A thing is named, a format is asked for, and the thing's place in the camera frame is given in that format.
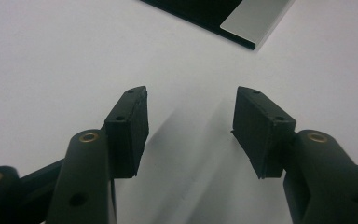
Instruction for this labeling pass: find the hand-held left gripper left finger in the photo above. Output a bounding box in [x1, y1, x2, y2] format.
[103, 85, 150, 180]

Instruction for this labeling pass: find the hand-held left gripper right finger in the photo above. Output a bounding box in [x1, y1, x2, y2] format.
[230, 86, 297, 180]

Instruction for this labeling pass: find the silver picture frame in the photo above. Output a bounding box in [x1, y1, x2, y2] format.
[139, 0, 296, 50]

